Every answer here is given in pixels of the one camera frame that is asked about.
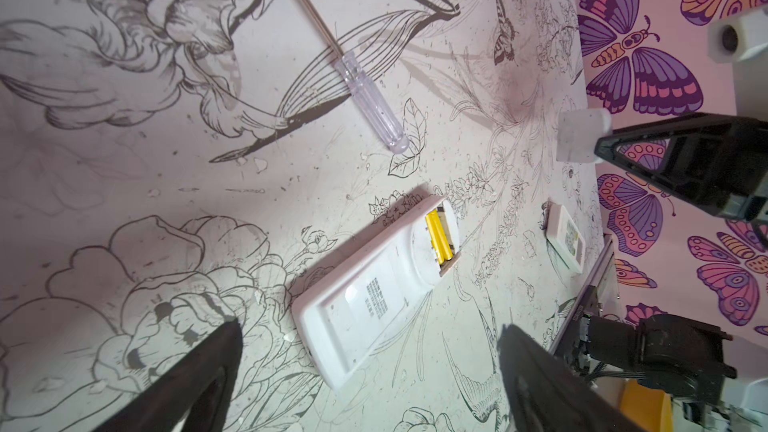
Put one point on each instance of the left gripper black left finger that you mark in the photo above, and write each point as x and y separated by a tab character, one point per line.
194	394

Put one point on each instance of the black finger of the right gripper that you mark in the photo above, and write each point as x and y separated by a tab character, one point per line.
716	163

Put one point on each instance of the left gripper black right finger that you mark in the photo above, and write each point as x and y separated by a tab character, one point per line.
544	395

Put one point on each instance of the white remote control green buttons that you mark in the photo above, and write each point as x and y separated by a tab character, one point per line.
342	318

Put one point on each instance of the clear handle screwdriver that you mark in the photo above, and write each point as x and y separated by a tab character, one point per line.
364	92

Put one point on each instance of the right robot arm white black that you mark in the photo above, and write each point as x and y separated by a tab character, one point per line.
684	357

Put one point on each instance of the white remote control with display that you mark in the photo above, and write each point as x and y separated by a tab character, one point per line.
565	237

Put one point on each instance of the yellow battery in remote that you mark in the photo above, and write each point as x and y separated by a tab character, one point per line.
439	237

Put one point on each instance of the yellow bin with box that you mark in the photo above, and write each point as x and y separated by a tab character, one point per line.
650	409

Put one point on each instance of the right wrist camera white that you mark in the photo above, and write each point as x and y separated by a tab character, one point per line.
740	40

